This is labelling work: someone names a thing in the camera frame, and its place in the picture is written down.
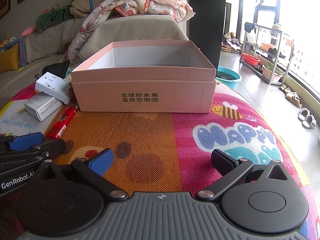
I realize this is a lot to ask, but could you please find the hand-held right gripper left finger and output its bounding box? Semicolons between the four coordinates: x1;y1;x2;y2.
32;148;129;201

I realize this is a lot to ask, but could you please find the yellow cushion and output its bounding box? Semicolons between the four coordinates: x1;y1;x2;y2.
0;43;20;75

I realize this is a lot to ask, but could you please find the small white carton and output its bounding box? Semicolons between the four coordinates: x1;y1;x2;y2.
24;91;63;122

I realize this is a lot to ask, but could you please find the pile of shoes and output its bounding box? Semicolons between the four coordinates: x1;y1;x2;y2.
222;32;242;53

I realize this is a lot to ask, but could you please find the metal shelf rack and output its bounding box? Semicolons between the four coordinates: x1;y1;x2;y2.
239;24;294;85

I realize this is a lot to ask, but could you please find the brown plush toy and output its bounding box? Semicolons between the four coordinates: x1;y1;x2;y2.
60;38;75;53

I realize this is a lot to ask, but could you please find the red lighter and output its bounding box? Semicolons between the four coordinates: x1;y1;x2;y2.
46;104;77;140

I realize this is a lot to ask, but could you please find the pink printed blanket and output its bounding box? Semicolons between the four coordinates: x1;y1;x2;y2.
66;0;196;63

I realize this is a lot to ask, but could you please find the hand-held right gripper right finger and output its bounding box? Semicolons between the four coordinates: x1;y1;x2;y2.
196;149;295;203

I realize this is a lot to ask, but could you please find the teal plastic basin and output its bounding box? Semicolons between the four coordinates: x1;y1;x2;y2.
215;66;242;90

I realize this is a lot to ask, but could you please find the grey slipper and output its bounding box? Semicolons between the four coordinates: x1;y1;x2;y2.
302;115;317;129
298;107;311;121

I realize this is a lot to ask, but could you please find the colourful play mat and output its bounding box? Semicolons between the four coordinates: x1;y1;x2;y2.
0;80;320;240

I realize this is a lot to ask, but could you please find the beige throw cloth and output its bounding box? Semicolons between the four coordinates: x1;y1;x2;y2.
77;15;189;60

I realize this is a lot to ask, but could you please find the beige sofa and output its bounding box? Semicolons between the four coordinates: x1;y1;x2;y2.
0;0;190;110

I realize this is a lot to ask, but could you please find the pink cardboard box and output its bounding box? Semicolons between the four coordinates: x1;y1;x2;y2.
70;40;217;113

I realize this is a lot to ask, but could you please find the potted plant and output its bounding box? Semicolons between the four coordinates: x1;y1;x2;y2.
262;60;283;82

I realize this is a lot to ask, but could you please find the green plush toy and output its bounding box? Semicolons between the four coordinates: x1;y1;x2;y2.
21;4;74;37

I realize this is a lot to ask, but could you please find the colourful picture book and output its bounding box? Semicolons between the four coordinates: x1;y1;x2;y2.
17;38;27;67

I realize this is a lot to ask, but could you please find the beige pillow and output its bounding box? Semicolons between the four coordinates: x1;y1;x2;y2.
70;0;125;18

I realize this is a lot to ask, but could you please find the red plastic basin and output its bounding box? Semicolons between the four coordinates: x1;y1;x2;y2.
242;53;261;67

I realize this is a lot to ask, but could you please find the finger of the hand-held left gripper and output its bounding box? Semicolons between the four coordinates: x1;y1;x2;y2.
0;132;45;153
0;139;66;173

